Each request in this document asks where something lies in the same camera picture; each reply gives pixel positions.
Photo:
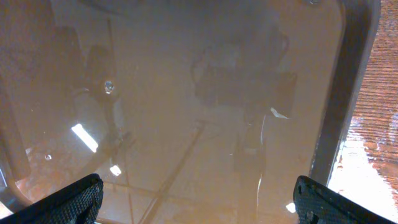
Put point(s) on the large dark brown tray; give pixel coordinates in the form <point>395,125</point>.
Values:
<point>189,111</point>

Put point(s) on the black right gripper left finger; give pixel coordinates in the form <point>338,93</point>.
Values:
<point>78,203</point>

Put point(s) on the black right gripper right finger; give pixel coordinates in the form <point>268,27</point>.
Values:
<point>317,204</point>

